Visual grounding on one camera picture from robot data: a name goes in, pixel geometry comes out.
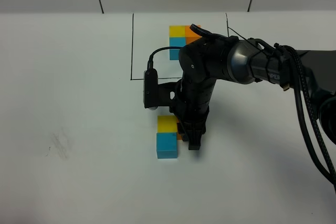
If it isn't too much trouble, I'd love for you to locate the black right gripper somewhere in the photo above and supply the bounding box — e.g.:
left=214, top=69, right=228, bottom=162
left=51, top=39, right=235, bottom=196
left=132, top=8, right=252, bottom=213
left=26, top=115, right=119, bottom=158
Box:
left=156, top=78, right=211, bottom=151

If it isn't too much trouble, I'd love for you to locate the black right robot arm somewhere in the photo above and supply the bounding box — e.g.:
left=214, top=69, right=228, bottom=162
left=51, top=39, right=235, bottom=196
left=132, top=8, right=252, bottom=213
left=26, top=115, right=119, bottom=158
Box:
left=144, top=25, right=335, bottom=150

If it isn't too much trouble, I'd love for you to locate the blue template block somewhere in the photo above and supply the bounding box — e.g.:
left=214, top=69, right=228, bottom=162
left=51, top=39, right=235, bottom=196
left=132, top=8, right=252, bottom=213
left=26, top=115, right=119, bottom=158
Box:
left=169, top=37, right=186, bottom=60

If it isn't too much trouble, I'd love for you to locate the orange template block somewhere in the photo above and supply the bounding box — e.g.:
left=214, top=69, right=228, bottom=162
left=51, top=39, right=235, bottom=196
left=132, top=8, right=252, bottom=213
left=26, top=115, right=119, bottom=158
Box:
left=184, top=26, right=200, bottom=44

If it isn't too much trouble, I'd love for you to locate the yellow template block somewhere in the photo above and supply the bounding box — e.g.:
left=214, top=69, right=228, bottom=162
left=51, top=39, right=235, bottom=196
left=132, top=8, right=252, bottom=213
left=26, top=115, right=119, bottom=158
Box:
left=169, top=26, right=185, bottom=38

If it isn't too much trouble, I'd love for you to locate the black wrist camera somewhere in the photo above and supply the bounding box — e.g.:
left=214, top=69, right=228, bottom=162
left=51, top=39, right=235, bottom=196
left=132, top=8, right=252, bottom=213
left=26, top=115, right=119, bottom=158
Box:
left=143, top=68, right=158, bottom=110

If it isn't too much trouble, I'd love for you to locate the black braided cable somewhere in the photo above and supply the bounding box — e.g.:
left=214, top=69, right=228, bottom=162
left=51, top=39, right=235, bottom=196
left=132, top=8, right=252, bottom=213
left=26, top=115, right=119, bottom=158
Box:
left=272, top=42, right=336, bottom=193

